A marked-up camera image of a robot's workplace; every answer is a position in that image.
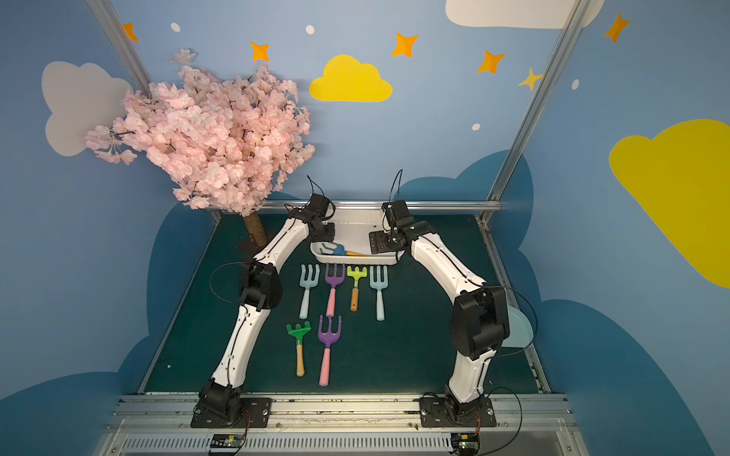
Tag pink cherry blossom tree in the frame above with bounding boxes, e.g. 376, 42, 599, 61
86, 49, 315, 247

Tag light blue dustpan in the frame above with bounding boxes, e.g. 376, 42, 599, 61
502, 306, 534, 349

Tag purple rake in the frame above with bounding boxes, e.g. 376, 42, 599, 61
317, 315, 342, 387

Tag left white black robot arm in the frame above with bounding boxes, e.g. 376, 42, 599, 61
191, 193, 336, 429

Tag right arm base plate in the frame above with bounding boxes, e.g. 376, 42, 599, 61
417, 394, 497, 428

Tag aluminium rail front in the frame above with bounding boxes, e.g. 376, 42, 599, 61
95, 393, 589, 455

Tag aluminium frame back bar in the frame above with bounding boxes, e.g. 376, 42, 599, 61
260, 199, 502, 213

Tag blue rake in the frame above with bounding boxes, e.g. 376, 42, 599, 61
319, 242, 367, 257

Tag left control board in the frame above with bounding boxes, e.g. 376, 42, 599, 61
208, 433, 247, 455

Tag control board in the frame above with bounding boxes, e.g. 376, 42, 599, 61
208, 433, 247, 455
450, 432, 481, 456

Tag lime fork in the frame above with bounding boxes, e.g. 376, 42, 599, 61
346, 265, 368, 313

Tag light blue fork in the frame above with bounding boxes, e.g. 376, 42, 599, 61
369, 265, 389, 321
298, 264, 321, 320

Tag green rake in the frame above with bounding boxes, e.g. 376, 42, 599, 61
286, 321, 311, 377

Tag purple fork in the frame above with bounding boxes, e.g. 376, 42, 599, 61
325, 263, 346, 317

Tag white plastic storage box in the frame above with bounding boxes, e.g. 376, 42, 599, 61
310, 208, 402, 266

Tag right control board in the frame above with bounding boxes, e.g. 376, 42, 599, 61
450, 432, 481, 456

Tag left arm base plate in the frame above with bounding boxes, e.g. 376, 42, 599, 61
190, 397, 273, 429

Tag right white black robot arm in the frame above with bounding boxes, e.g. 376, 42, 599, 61
369, 199, 511, 419

